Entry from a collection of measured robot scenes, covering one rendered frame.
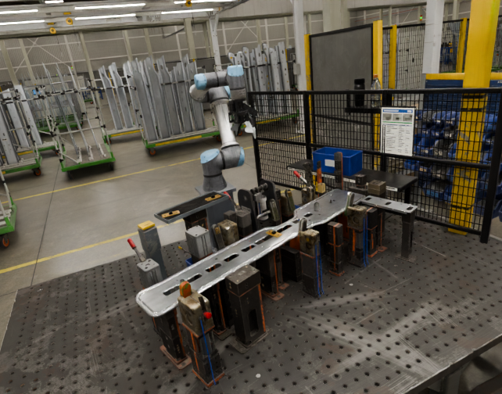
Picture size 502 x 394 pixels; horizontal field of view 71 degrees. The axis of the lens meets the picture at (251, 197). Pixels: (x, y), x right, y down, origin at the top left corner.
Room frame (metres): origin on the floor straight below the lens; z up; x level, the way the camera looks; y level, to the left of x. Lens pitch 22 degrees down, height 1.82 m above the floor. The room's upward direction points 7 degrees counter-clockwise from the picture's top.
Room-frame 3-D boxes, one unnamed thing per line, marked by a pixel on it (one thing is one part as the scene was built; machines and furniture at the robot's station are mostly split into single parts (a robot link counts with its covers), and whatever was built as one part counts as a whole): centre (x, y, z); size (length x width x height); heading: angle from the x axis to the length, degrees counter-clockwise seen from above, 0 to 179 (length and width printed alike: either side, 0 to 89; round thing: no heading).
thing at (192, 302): (1.04, 0.25, 0.88); 0.15 x 0.11 x 0.36; 39
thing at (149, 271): (1.31, 0.47, 0.88); 0.11 x 0.10 x 0.36; 39
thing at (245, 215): (1.69, 0.06, 0.89); 0.13 x 0.11 x 0.38; 39
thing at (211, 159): (2.07, 0.21, 1.27); 0.13 x 0.12 x 0.14; 106
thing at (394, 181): (2.28, -0.66, 1.02); 0.90 x 0.22 x 0.03; 39
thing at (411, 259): (1.65, -0.81, 0.84); 0.11 x 0.06 x 0.29; 39
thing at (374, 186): (1.92, -0.75, 0.88); 0.08 x 0.08 x 0.36; 39
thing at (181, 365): (1.15, 0.40, 0.84); 0.18 x 0.06 x 0.29; 39
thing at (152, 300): (1.54, -0.08, 1.00); 1.38 x 0.22 x 0.02; 129
